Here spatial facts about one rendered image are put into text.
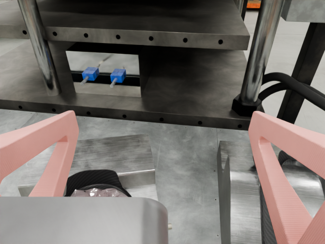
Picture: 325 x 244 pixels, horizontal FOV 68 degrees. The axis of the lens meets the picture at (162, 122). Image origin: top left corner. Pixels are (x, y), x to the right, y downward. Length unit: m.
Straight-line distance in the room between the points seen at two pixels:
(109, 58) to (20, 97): 0.40
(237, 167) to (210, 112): 0.43
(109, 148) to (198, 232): 0.26
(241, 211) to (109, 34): 0.69
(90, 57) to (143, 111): 0.28
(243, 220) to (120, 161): 0.26
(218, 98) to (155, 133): 0.34
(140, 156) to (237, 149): 0.25
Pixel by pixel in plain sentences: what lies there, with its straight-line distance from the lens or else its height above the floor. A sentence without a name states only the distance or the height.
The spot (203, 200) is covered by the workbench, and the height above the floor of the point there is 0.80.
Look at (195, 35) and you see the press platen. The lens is 0.84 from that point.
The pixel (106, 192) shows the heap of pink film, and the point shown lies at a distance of 0.49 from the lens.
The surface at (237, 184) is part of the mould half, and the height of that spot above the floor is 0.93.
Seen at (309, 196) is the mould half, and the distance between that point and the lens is 0.50.
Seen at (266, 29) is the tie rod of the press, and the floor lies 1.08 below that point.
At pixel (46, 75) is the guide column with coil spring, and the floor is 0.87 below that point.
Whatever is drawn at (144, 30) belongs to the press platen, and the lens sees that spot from 0.86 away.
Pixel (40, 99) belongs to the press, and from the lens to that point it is 1.05.
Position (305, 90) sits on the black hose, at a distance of 0.82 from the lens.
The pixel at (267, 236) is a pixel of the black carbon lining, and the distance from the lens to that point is 0.47.
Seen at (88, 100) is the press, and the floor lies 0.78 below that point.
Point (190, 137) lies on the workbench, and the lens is 0.74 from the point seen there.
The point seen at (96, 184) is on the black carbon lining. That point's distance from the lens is 0.54.
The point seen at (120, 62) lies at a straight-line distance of 0.90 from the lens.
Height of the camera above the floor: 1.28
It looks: 37 degrees down
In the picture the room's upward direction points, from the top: straight up
